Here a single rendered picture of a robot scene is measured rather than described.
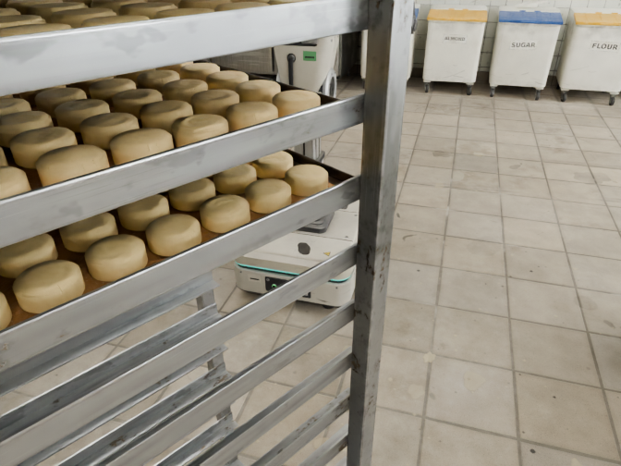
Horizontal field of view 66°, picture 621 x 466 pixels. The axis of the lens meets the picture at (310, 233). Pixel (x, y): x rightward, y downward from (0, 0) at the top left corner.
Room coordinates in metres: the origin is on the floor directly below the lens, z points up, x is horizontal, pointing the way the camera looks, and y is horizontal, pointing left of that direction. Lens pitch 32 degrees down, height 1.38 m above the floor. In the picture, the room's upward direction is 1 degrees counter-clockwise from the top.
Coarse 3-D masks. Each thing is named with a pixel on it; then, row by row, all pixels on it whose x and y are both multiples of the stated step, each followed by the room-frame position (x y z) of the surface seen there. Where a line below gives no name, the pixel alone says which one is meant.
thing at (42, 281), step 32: (256, 160) 0.54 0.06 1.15; (288, 160) 0.54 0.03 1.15; (192, 192) 0.46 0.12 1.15; (224, 192) 0.49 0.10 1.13; (256, 192) 0.46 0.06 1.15; (288, 192) 0.46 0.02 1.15; (96, 224) 0.40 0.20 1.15; (128, 224) 0.41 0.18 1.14; (160, 224) 0.39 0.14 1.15; (192, 224) 0.39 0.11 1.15; (224, 224) 0.41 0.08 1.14; (0, 256) 0.34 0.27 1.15; (32, 256) 0.34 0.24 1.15; (64, 256) 0.37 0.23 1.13; (96, 256) 0.34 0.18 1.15; (128, 256) 0.34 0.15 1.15; (160, 256) 0.37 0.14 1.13; (0, 288) 0.32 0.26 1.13; (32, 288) 0.30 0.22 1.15; (64, 288) 0.30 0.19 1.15; (0, 320) 0.27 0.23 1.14
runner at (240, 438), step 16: (320, 368) 0.48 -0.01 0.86; (336, 368) 0.47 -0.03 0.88; (304, 384) 0.45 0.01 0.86; (320, 384) 0.44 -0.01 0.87; (288, 400) 0.41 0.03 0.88; (304, 400) 0.43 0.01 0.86; (256, 416) 0.40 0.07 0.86; (272, 416) 0.39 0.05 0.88; (240, 432) 0.36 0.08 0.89; (256, 432) 0.37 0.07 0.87; (224, 448) 0.34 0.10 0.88; (240, 448) 0.36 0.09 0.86; (192, 464) 0.34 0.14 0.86; (208, 464) 0.33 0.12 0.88; (224, 464) 0.34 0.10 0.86
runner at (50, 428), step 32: (352, 256) 0.48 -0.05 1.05; (288, 288) 0.41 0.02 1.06; (224, 320) 0.36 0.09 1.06; (256, 320) 0.38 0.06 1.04; (160, 352) 0.31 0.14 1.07; (192, 352) 0.33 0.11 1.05; (128, 384) 0.29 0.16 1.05; (64, 416) 0.25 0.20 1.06; (96, 416) 0.27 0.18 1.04; (0, 448) 0.22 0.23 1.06; (32, 448) 0.23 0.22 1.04
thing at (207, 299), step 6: (204, 294) 0.80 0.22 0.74; (210, 294) 0.81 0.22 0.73; (198, 300) 0.81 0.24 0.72; (204, 300) 0.80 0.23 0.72; (210, 300) 0.81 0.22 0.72; (198, 306) 0.81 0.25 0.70; (204, 306) 0.80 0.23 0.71; (222, 354) 0.81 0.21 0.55; (210, 360) 0.80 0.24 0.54; (216, 360) 0.80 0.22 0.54; (222, 360) 0.81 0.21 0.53; (210, 366) 0.81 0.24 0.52; (228, 408) 0.81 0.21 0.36; (222, 414) 0.80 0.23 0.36; (222, 438) 0.81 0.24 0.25; (228, 462) 0.80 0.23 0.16
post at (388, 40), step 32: (384, 0) 0.47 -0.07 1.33; (384, 32) 0.47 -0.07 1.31; (384, 64) 0.47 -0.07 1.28; (384, 96) 0.47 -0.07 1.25; (384, 128) 0.46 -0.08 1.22; (384, 160) 0.47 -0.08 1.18; (384, 192) 0.47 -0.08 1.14; (384, 224) 0.47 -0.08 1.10; (384, 256) 0.48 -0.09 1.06; (384, 288) 0.48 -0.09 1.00; (352, 352) 0.48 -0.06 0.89; (352, 384) 0.48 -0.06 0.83; (352, 416) 0.48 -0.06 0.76; (352, 448) 0.48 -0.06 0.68
